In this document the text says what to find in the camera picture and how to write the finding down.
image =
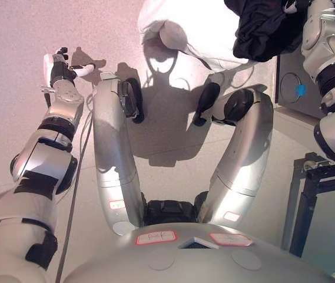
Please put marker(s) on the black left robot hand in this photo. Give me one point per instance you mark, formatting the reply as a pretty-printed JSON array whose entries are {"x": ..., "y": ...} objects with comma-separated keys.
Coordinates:
[{"x": 58, "y": 70}]

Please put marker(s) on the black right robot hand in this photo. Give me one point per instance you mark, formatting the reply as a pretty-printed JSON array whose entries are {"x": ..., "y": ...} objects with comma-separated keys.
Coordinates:
[{"x": 293, "y": 4}]

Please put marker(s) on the black garment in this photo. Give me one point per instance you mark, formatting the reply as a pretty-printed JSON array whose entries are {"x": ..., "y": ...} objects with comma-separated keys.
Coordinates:
[{"x": 261, "y": 32}]

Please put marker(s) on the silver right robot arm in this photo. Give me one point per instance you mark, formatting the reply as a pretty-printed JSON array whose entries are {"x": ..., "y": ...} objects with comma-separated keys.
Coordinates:
[{"x": 329, "y": 44}]

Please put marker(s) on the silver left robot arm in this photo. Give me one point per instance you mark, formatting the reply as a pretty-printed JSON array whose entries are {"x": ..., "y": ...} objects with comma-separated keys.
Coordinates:
[{"x": 43, "y": 159}]

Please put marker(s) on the dark grey washing machine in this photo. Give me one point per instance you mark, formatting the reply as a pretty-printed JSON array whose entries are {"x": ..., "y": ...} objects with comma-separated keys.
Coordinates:
[{"x": 299, "y": 73}]

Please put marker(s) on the black left robot foot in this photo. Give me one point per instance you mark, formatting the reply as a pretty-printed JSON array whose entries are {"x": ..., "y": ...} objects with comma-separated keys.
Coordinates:
[{"x": 133, "y": 100}]

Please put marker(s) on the black robot foot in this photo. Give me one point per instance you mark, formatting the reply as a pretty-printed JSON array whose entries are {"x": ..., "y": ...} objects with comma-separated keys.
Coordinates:
[
  {"x": 133, "y": 100},
  {"x": 207, "y": 101}
]

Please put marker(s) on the small blue sticker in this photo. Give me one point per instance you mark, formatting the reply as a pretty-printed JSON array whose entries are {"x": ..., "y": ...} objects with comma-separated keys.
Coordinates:
[{"x": 300, "y": 90}]

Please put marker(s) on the silver left robot leg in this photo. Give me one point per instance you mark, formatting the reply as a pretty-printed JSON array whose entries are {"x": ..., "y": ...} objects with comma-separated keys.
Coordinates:
[{"x": 111, "y": 147}]

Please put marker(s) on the silver robot leg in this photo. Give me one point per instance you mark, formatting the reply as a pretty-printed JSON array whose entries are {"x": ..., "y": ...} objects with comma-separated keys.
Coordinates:
[
  {"x": 111, "y": 147},
  {"x": 243, "y": 153}
]

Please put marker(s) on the white cloth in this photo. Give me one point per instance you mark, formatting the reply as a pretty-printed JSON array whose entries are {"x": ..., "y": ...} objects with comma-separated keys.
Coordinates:
[{"x": 196, "y": 29}]

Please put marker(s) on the black right robot foot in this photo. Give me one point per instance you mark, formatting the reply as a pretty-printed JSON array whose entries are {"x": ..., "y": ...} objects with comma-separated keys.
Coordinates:
[{"x": 207, "y": 101}]

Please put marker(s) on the silver right robot leg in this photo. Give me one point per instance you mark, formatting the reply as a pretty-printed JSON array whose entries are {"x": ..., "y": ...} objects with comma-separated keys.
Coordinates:
[{"x": 243, "y": 153}]

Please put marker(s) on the white washer enclosure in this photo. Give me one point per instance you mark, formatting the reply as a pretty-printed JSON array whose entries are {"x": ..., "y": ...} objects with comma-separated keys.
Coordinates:
[{"x": 296, "y": 116}]

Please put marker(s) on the black metal frame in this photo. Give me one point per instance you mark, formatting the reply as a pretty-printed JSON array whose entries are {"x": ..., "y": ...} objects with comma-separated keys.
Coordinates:
[{"x": 311, "y": 188}]

